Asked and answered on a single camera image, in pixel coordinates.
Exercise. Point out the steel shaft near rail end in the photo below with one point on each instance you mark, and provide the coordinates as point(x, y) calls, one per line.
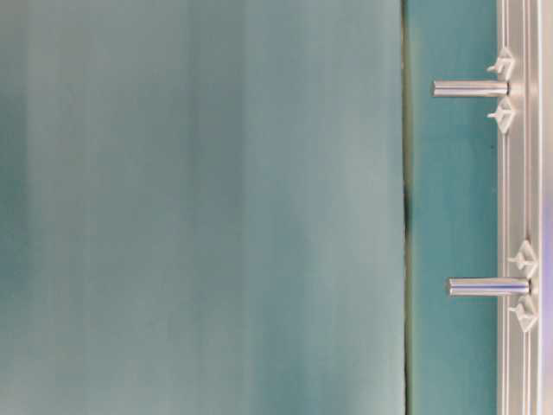
point(469, 88)

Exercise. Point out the clear bracket beside end shaft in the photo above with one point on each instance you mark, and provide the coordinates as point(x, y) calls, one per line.
point(504, 64)

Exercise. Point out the clear bracket beside middle shaft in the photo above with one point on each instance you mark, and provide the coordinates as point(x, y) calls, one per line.
point(525, 259)

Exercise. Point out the steel shaft at rail middle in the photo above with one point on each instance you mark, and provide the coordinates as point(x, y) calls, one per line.
point(488, 287)

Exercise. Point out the aluminium extrusion rail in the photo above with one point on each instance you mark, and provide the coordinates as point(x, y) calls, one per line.
point(519, 205)

